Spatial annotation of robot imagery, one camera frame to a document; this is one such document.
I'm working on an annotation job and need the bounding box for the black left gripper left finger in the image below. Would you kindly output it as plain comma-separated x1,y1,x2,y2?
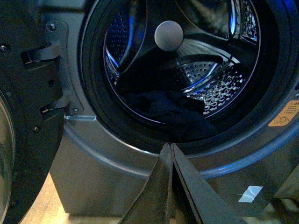
121,143,173,224

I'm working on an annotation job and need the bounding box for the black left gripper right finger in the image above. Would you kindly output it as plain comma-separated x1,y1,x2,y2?
171,144,245,224

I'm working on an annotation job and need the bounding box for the dark navy garment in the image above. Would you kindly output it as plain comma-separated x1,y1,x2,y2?
115,50,225,142

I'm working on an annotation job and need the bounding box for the grey front-load washing machine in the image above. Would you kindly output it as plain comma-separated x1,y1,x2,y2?
39,0,299,216

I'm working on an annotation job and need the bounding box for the open washing machine door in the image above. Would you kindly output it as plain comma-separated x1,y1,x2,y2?
0,0,64,224

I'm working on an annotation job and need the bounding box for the silver tape strip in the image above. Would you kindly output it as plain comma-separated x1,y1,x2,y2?
238,186,263,203

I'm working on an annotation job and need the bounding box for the orange warning sticker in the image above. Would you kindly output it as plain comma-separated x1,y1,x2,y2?
268,100,299,127

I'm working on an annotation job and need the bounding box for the black rubber door gasket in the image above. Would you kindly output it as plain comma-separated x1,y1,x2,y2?
80,0,299,154

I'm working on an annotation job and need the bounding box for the stainless steel perforated drum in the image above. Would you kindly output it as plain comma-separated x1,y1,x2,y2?
103,0,261,118

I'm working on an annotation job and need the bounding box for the grey round drum hub cap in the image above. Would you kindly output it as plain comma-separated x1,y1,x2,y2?
154,21,184,52

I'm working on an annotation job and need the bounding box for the grey door hinge bracket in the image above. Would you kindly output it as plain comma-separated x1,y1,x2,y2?
20,20,83,120

